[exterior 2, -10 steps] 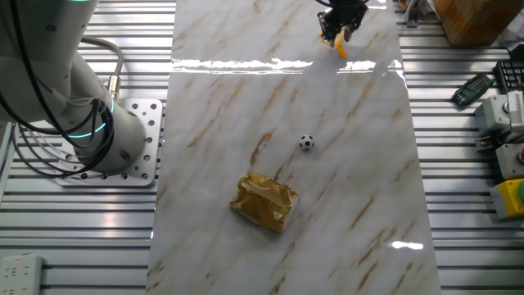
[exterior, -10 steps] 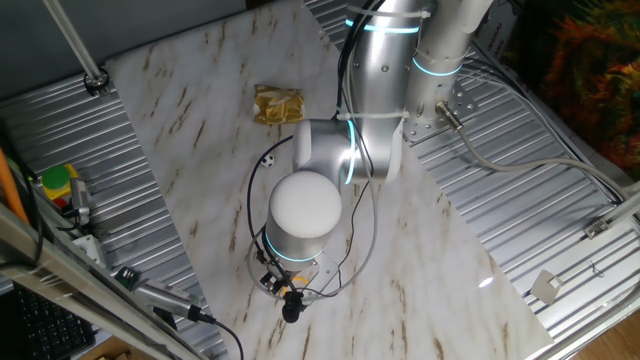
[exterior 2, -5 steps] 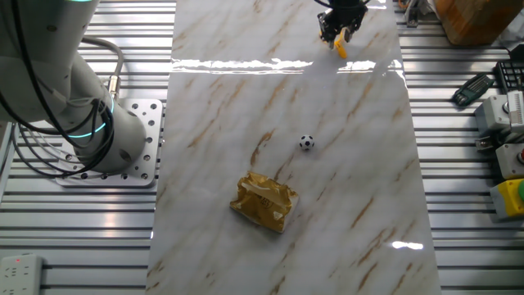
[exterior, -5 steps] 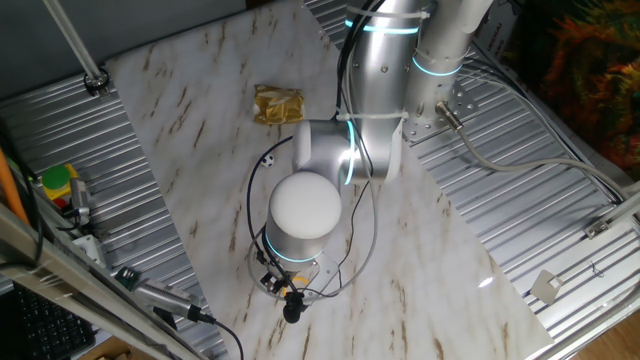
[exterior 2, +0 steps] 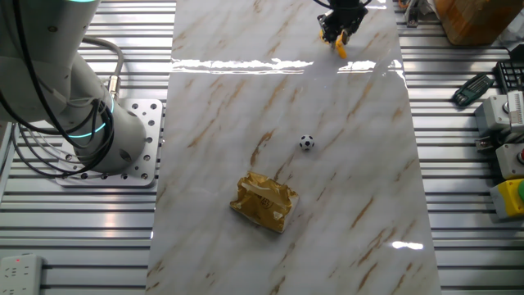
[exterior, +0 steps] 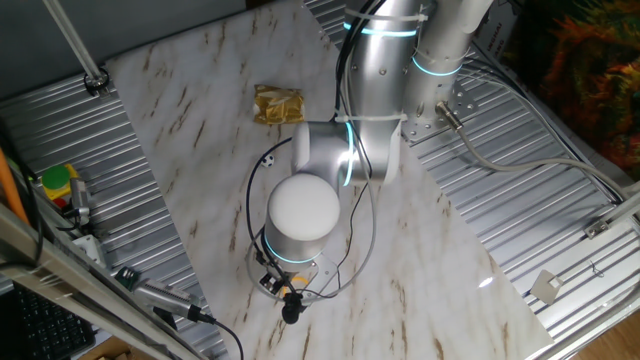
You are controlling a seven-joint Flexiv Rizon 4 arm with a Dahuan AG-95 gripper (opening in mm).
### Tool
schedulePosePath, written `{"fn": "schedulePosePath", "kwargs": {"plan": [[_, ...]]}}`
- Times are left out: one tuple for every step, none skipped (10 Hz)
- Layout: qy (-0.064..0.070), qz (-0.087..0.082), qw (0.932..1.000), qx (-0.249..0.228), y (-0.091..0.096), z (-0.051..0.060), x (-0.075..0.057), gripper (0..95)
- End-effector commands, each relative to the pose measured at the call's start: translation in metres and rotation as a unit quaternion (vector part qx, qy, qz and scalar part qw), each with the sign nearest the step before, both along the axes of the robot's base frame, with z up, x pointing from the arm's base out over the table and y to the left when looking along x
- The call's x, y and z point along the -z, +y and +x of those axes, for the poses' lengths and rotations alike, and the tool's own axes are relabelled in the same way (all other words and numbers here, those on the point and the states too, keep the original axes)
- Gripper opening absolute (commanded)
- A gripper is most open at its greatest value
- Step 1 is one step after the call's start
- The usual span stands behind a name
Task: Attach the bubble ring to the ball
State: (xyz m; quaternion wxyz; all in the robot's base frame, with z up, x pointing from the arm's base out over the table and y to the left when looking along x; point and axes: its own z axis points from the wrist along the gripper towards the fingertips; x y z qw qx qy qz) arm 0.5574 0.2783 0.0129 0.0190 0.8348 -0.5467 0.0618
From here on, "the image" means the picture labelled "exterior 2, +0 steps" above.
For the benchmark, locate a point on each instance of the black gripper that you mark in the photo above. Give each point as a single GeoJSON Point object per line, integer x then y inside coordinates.
{"type": "Point", "coordinates": [348, 10]}

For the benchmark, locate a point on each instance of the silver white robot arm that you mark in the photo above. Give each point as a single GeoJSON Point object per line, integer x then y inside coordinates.
{"type": "Point", "coordinates": [41, 82]}

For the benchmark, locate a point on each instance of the black white mini soccer ball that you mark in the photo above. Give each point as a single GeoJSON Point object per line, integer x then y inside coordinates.
{"type": "Point", "coordinates": [306, 142]}

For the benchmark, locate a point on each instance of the small metal clamp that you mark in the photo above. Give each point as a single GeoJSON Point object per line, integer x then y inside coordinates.
{"type": "Point", "coordinates": [413, 14]}

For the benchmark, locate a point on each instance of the marble pattern table sheet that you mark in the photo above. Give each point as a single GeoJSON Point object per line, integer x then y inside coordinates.
{"type": "Point", "coordinates": [245, 123]}

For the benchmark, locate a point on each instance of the grey control box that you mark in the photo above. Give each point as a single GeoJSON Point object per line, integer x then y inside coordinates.
{"type": "Point", "coordinates": [491, 112]}

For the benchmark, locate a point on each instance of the black keyboard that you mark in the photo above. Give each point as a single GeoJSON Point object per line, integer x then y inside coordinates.
{"type": "Point", "coordinates": [511, 75]}

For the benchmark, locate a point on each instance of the small silver metal device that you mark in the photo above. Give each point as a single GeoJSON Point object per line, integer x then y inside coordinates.
{"type": "Point", "coordinates": [485, 143]}

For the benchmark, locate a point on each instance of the gold foil snack packet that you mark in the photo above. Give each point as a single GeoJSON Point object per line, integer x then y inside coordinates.
{"type": "Point", "coordinates": [264, 201]}

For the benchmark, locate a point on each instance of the grey box with red button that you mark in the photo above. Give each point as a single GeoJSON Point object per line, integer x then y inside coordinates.
{"type": "Point", "coordinates": [509, 162]}

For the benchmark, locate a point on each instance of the yellow emergency stop box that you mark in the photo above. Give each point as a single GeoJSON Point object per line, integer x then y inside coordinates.
{"type": "Point", "coordinates": [509, 201]}

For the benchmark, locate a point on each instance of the white power strip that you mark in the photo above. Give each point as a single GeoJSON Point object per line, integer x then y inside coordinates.
{"type": "Point", "coordinates": [20, 274]}

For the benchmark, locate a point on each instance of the silver ribbed camera device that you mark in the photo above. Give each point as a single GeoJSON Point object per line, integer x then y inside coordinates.
{"type": "Point", "coordinates": [516, 110]}

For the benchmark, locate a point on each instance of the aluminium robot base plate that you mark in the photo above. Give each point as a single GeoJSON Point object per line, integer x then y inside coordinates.
{"type": "Point", "coordinates": [151, 123]}

